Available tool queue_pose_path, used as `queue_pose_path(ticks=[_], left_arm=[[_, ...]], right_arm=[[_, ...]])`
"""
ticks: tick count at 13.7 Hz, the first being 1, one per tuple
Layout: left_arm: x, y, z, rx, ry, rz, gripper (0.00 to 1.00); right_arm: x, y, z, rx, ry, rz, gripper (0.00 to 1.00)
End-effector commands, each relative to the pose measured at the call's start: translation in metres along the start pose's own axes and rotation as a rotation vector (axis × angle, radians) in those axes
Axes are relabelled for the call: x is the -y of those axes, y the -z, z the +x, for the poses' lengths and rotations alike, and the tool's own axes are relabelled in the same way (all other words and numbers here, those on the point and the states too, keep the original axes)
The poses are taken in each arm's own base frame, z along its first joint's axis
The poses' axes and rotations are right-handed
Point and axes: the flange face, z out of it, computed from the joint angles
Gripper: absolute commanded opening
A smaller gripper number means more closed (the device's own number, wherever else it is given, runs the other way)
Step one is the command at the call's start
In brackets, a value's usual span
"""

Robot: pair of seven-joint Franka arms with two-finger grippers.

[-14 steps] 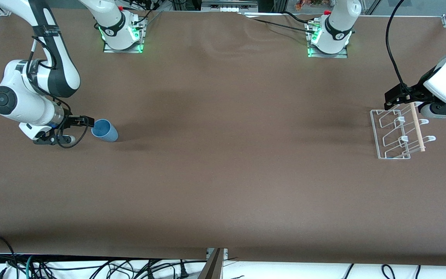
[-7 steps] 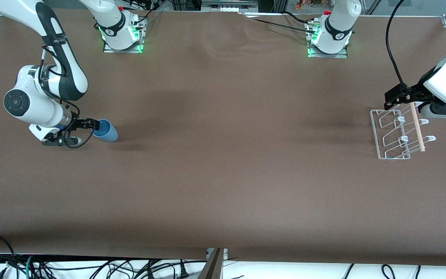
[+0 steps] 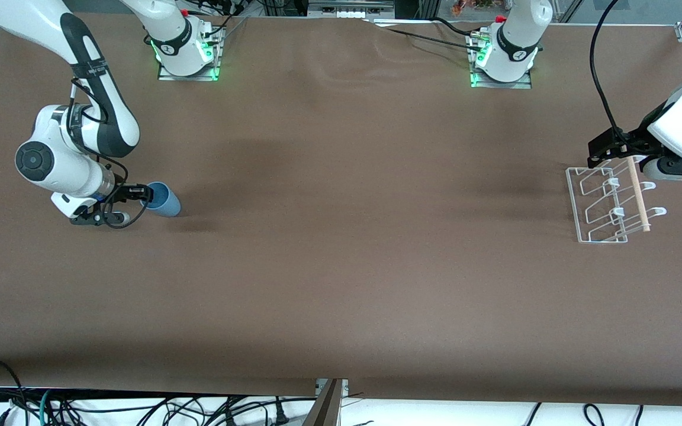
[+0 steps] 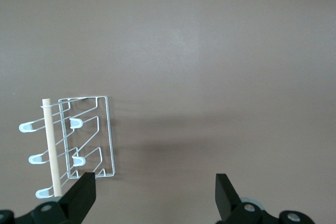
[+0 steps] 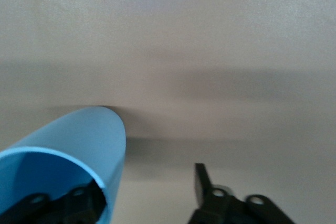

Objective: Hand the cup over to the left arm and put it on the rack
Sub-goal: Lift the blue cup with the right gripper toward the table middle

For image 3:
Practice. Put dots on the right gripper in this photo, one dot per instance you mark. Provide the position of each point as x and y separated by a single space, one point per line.
123 191

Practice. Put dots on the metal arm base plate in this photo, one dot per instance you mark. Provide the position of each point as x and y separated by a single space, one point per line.
501 85
187 77

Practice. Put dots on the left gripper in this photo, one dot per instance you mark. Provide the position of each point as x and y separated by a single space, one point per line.
630 142

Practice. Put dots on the orange background object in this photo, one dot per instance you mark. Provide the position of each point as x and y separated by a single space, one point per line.
471 6

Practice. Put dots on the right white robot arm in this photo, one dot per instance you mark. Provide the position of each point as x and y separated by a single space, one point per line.
51 160

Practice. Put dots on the white power strip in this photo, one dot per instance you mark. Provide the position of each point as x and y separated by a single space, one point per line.
350 10

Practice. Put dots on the black power plug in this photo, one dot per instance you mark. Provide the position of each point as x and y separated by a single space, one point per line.
282 417

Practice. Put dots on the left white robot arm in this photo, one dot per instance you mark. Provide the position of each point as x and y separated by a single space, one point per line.
512 47

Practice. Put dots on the aluminium table leg profile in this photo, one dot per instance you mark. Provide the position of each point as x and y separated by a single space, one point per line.
326 408

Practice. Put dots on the blue plastic cup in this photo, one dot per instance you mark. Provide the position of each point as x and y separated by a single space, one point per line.
166 204

